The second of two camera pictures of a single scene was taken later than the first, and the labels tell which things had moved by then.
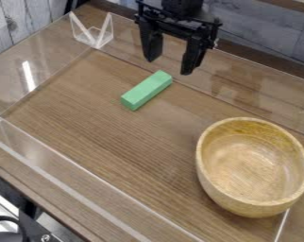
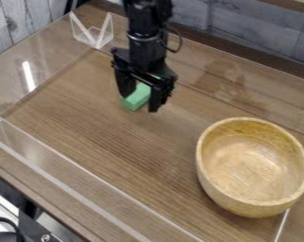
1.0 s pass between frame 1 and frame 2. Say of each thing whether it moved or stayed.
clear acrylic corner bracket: stayed
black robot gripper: moved
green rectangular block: stayed
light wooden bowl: stayed
